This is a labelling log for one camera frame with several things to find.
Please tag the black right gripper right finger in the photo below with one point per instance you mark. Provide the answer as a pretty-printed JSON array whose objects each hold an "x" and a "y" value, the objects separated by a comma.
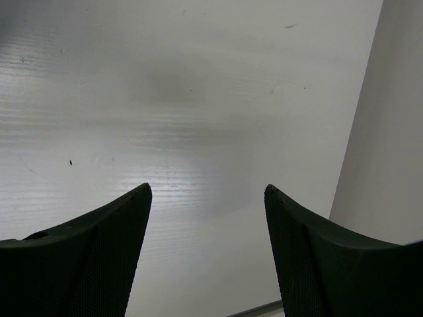
[{"x": 324, "y": 269}]

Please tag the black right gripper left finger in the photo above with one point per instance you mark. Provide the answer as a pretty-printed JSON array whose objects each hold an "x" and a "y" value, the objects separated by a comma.
[{"x": 83, "y": 267}]

